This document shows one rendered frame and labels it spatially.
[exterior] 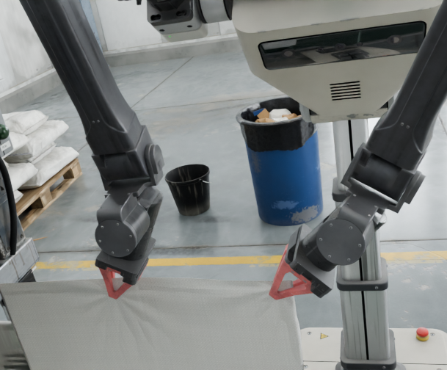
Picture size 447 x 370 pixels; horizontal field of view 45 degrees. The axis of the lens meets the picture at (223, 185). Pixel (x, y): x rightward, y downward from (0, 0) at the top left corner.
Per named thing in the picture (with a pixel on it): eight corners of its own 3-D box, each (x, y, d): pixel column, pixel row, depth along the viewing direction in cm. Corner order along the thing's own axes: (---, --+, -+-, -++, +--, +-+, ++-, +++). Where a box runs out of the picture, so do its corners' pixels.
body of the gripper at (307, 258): (285, 269, 71) (323, 233, 67) (294, 230, 80) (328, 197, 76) (324, 298, 71) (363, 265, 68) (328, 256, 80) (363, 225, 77)
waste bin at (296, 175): (332, 190, 349) (322, 92, 324) (328, 229, 304) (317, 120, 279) (258, 194, 362) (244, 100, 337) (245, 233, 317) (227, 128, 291)
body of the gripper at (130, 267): (92, 268, 80) (103, 228, 76) (117, 233, 89) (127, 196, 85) (133, 284, 80) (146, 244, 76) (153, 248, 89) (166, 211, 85)
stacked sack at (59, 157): (84, 158, 456) (78, 141, 450) (43, 192, 398) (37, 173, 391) (39, 161, 467) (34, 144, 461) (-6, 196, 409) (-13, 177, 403)
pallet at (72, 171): (86, 173, 457) (82, 157, 452) (4, 250, 349) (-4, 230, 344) (0, 180, 480) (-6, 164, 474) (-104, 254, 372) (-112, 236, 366)
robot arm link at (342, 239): (428, 171, 67) (365, 139, 70) (417, 196, 57) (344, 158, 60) (382, 248, 72) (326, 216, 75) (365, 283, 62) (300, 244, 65)
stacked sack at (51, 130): (75, 131, 446) (70, 114, 441) (31, 163, 387) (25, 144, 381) (28, 136, 458) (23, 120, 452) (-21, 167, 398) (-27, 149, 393)
